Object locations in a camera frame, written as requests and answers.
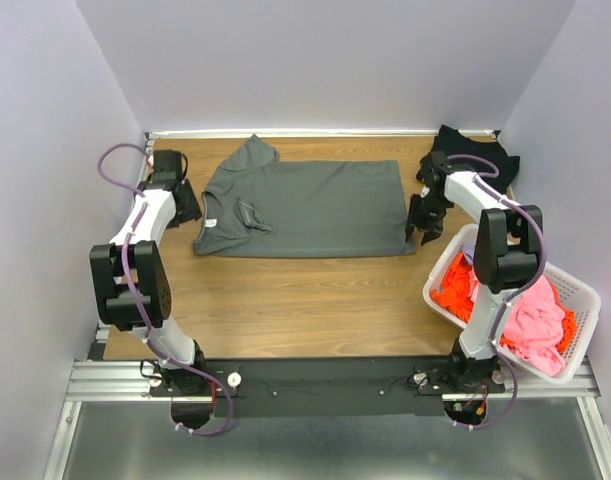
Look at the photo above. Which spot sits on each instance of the white plastic laundry basket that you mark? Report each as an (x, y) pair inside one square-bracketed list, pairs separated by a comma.
[(573, 294)]

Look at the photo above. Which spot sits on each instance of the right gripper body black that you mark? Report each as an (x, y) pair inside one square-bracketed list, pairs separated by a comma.
[(427, 212)]

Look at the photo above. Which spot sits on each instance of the folded black t shirt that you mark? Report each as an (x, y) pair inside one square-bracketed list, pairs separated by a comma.
[(452, 142)]

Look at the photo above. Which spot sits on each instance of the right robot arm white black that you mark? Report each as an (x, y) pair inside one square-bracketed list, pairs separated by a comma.
[(509, 254)]

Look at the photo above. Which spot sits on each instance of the pink t shirt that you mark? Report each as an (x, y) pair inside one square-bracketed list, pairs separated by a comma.
[(534, 328)]

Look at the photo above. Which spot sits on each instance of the orange t shirt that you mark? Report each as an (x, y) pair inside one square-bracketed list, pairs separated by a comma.
[(458, 290)]

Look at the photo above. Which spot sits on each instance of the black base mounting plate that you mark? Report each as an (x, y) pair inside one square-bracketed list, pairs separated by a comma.
[(236, 389)]

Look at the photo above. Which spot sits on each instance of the grey t shirt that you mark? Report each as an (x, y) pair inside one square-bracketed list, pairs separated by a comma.
[(259, 206)]

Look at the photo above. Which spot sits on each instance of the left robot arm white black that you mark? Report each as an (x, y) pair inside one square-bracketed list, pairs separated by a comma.
[(131, 288)]

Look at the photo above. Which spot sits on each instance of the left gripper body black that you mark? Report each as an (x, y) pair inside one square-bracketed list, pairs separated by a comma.
[(189, 211)]

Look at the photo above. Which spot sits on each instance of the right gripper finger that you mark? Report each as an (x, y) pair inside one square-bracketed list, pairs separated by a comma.
[(409, 231), (430, 235)]

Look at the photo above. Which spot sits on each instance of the purple garment in basket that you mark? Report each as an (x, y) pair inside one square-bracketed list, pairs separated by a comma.
[(468, 252)]

